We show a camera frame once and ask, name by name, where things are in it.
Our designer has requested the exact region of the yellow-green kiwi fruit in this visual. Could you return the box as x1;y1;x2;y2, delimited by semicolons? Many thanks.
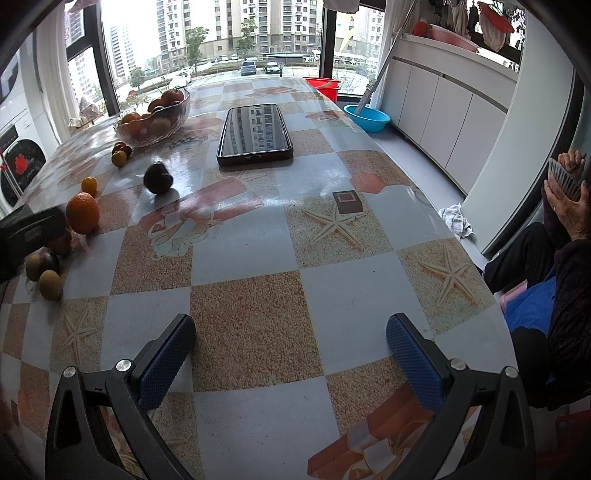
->
38;270;63;301

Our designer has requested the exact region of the large orange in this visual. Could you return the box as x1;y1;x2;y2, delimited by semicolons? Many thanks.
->
66;192;100;235

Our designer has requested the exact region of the small orange mandarin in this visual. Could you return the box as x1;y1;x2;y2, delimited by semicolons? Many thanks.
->
80;176;98;197

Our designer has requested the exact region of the dark plum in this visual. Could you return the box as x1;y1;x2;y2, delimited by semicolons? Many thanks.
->
143;162;173;195

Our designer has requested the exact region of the person's hand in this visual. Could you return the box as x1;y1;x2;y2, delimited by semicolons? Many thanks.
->
544;174;590;241

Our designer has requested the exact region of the small yellow fruit near bowl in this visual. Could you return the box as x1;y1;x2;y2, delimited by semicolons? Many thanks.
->
111;150;127;168

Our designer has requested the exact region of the red fruit near bowl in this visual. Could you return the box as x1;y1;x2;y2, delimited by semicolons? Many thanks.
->
112;142;133;158

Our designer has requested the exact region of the washing machine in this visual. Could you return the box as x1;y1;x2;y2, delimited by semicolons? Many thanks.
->
0;53;46;217

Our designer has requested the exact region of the glass fruit bowl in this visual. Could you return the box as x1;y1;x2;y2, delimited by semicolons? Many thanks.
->
115;89;190;148

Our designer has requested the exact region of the white rag on floor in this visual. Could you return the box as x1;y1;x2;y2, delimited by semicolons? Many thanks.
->
438;203;474;240

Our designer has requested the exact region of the black smartphone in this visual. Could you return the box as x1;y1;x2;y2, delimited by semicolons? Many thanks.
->
216;103;294;167

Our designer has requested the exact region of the red plastic bucket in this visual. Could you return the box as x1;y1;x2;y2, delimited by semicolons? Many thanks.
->
304;77;341;102

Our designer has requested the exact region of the white cabinet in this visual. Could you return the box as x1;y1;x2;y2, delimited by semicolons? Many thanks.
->
381;34;518;194

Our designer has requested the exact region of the blue plastic basin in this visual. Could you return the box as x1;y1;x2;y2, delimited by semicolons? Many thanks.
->
344;104;391;133

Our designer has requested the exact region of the pink basin on cabinet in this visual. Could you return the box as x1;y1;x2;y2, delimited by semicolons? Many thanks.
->
430;24;479;53

